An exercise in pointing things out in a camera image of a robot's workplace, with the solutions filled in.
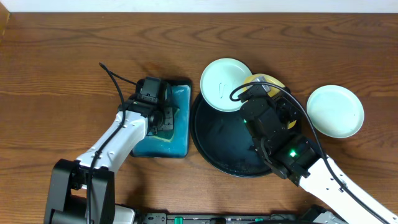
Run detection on light green plate with scribble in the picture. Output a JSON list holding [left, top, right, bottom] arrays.
[[200, 58, 252, 113]]

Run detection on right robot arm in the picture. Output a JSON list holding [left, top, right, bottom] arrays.
[[238, 92, 397, 223]]

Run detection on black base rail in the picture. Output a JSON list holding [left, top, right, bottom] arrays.
[[133, 205, 345, 224]]

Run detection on black round tray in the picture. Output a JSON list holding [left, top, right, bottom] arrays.
[[190, 87, 300, 179]]

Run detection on white water-filled basin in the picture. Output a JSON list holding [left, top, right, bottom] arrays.
[[131, 85, 191, 159]]

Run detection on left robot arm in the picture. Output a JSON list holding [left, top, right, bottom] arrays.
[[44, 100, 178, 223]]

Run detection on green yellow sponge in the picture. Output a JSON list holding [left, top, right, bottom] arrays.
[[148, 107, 180, 142]]

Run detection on light blue plate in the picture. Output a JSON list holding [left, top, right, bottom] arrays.
[[307, 85, 364, 139]]

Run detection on black rectangular tray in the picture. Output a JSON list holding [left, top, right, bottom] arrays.
[[127, 77, 192, 158]]

